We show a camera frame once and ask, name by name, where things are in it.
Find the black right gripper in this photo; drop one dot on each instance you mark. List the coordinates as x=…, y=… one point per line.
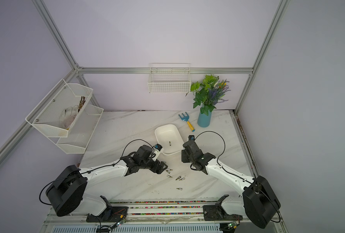
x=185, y=156

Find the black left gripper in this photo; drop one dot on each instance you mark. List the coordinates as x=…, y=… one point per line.
x=160, y=169

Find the white plastic storage box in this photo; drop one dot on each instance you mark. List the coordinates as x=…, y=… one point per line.
x=167, y=133

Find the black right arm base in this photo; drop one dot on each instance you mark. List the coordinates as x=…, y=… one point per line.
x=216, y=212

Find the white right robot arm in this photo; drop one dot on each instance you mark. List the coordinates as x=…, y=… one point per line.
x=259, y=202

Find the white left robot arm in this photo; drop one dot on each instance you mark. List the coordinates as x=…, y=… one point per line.
x=68, y=192

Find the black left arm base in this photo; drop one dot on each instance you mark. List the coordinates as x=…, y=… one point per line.
x=107, y=213

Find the blue yellow toy rake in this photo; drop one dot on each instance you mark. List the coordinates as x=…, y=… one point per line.
x=185, y=117

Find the teal cylindrical vase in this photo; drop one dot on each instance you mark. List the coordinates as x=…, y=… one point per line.
x=204, y=118

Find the green artificial plant bouquet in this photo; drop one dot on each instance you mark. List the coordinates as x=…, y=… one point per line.
x=208, y=93

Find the lower white mesh shelf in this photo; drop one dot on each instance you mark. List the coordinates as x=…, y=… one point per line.
x=82, y=131

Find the brown twigs in shelf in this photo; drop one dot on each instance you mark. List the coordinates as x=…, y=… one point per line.
x=81, y=103

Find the clear bag in shelf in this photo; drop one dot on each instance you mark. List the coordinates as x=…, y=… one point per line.
x=68, y=116

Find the white perforated metal shelf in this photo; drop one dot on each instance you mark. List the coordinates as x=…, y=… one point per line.
x=45, y=116

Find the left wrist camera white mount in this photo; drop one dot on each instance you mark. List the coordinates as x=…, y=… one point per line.
x=157, y=150

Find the aluminium rail base frame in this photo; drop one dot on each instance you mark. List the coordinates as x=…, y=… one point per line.
x=158, y=217

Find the white wire wall basket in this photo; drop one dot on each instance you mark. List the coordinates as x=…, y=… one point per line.
x=169, y=78

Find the aluminium frame post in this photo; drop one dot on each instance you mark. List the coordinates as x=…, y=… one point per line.
x=52, y=27

